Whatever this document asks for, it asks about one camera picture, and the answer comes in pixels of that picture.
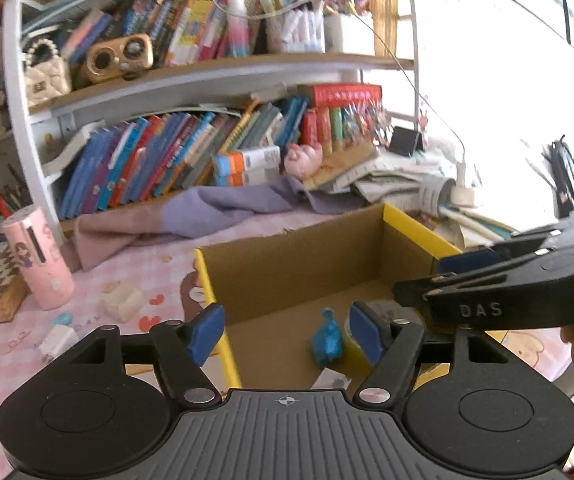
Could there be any yellow cardboard box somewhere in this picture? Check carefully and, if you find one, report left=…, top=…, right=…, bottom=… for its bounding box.
left=193, top=203, right=468, bottom=392

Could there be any yellow tape roll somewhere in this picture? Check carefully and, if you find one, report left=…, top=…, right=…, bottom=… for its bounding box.
left=343, top=299, right=425, bottom=361

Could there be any rolled printed paper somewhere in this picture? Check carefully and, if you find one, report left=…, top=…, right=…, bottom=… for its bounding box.
left=419, top=178, right=455, bottom=216

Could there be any white power adapter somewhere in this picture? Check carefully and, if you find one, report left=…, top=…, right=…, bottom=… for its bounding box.
left=449, top=160, right=482, bottom=208

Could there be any small white patterned box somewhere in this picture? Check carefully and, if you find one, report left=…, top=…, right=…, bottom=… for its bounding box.
left=311, top=367, right=352, bottom=392

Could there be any thick red book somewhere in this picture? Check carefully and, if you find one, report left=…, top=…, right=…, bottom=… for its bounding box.
left=309, top=84, right=383, bottom=109

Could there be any pink checked tablecloth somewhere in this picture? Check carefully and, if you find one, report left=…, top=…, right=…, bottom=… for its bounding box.
left=0, top=230, right=574, bottom=466

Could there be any blue plastic bag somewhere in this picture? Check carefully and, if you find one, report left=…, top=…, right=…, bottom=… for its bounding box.
left=311, top=308, right=344, bottom=367

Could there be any orange and white carton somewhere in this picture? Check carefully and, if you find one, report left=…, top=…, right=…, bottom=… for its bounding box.
left=213, top=146, right=282, bottom=175
left=217, top=167, right=283, bottom=190

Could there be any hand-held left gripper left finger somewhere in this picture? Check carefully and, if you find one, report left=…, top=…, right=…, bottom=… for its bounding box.
left=60, top=303, right=226, bottom=408

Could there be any row of upright books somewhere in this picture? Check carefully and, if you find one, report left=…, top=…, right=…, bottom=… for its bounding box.
left=62, top=0, right=368, bottom=68

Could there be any mauve and lavender cloth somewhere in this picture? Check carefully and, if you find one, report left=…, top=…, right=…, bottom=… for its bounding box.
left=74, top=175, right=368, bottom=271

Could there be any black phone stand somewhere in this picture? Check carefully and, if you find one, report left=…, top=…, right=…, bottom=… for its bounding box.
left=389, top=126, right=425, bottom=157

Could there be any white desk organiser box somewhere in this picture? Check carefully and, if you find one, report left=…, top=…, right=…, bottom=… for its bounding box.
left=324, top=10, right=375, bottom=54

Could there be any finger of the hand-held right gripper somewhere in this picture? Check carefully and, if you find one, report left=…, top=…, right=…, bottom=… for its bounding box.
left=436, top=227, right=565, bottom=273
left=393, top=252, right=548, bottom=307

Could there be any black strap bag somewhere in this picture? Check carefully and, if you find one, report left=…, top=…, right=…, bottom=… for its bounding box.
left=542, top=135, right=574, bottom=218

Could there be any white charger plug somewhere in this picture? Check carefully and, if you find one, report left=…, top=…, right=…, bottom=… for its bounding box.
left=37, top=325, right=80, bottom=361

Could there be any pastel gradient bottle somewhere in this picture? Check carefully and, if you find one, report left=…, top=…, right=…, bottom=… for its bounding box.
left=226, top=0, right=252, bottom=58

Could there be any pink cylindrical humidifier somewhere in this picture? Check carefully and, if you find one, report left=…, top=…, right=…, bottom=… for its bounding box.
left=2, top=206, right=75, bottom=311

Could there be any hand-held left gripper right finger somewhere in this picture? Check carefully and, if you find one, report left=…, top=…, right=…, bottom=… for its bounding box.
left=349, top=301, right=510, bottom=408

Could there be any row of leaning colourful books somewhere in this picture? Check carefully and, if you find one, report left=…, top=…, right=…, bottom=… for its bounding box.
left=60, top=95, right=393, bottom=221

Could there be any cream foam block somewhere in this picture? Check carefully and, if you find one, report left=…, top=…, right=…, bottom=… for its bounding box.
left=100, top=284, right=145, bottom=322

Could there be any pink pig plush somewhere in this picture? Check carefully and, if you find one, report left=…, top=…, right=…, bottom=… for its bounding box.
left=284, top=142, right=324, bottom=178

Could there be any gold retro radio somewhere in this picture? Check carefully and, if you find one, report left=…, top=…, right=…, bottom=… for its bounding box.
left=86, top=34, right=155, bottom=83

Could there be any white bookshelf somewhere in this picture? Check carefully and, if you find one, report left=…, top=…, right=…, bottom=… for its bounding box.
left=2, top=0, right=420, bottom=231

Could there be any white quilted handbag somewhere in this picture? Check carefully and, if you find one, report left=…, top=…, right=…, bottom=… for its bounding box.
left=22, top=40, right=72, bottom=108

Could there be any bamboo slat roll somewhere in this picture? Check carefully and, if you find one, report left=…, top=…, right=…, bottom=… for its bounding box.
left=367, top=0, right=399, bottom=58

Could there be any bunch of white markers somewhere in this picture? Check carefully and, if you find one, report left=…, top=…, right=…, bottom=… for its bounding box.
left=266, top=2, right=326, bottom=53

